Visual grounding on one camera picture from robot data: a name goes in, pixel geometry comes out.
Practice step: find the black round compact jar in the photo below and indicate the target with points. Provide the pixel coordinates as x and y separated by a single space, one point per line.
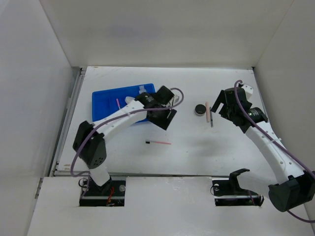
200 109

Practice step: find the white round powder puff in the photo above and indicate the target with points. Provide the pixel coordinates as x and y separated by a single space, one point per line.
129 99

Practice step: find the black white checkered eyeliner pen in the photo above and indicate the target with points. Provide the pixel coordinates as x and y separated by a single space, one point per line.
211 118

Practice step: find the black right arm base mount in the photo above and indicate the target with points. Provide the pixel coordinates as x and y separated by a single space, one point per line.
228 193

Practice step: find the pale pink lipstick tube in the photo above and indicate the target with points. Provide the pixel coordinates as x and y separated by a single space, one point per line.
207 111

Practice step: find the thin pink eyebrow brush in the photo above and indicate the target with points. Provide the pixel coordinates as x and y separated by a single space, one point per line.
157 142

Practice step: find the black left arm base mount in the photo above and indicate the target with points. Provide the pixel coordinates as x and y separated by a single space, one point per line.
111 194

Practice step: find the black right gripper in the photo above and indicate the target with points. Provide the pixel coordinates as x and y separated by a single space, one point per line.
221 98

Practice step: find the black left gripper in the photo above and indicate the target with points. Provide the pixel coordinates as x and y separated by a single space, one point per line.
162 123

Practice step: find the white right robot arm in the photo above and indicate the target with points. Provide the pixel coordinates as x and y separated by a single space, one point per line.
291 184

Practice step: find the blue plastic organizer tray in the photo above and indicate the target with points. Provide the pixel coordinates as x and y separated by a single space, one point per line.
104 101

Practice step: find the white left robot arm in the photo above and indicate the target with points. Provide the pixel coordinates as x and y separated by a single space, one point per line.
91 138

